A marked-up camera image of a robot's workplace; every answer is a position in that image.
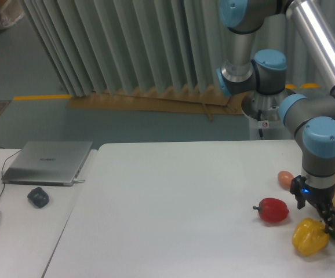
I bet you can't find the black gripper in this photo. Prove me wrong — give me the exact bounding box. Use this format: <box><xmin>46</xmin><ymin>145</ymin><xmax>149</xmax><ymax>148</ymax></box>
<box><xmin>289</xmin><ymin>175</ymin><xmax>335</xmax><ymax>233</ymax></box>

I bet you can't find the yellow bell pepper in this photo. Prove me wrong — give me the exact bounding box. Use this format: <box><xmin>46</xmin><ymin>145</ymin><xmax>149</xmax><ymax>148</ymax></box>
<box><xmin>292</xmin><ymin>218</ymin><xmax>330</xmax><ymax>257</ymax></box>

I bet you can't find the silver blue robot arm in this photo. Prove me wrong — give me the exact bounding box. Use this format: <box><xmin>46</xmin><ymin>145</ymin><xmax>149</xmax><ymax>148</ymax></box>
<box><xmin>217</xmin><ymin>1</ymin><xmax>335</xmax><ymax>232</ymax></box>

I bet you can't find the red bell pepper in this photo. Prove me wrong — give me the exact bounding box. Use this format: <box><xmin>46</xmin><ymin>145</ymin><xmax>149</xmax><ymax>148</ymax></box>
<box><xmin>253</xmin><ymin>197</ymin><xmax>289</xmax><ymax>224</ymax></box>

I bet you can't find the brown egg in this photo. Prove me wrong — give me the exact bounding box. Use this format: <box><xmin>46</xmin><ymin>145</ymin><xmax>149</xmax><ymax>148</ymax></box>
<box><xmin>278</xmin><ymin>170</ymin><xmax>294</xmax><ymax>188</ymax></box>

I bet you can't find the brown cardboard sheet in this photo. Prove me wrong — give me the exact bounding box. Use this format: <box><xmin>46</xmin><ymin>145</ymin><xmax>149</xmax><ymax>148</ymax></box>
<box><xmin>67</xmin><ymin>86</ymin><xmax>246</xmax><ymax>121</ymax></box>

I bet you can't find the white usb plug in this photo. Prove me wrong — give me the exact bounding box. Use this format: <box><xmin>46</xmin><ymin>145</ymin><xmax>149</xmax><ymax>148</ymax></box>
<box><xmin>73</xmin><ymin>179</ymin><xmax>85</xmax><ymax>184</ymax></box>

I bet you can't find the pale green curtain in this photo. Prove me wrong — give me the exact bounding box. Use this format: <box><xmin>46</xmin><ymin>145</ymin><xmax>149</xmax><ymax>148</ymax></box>
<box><xmin>21</xmin><ymin>1</ymin><xmax>335</xmax><ymax>101</ymax></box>

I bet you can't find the silver laptop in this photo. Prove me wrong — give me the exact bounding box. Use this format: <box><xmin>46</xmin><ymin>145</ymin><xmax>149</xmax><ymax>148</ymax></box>
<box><xmin>2</xmin><ymin>141</ymin><xmax>93</xmax><ymax>186</ymax></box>

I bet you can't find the black earbuds case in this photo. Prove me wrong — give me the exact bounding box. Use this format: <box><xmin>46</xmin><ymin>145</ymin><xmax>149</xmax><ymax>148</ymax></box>
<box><xmin>27</xmin><ymin>187</ymin><xmax>50</xmax><ymax>209</ymax></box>

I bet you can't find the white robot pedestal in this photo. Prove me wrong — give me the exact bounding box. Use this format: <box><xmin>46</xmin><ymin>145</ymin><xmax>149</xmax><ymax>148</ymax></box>
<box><xmin>241</xmin><ymin>89</ymin><xmax>294</xmax><ymax>140</ymax></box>

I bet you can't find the black mouse cable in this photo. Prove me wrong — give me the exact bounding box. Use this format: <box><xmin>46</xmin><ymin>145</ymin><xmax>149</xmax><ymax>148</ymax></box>
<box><xmin>0</xmin><ymin>147</ymin><xmax>26</xmax><ymax>210</ymax></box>

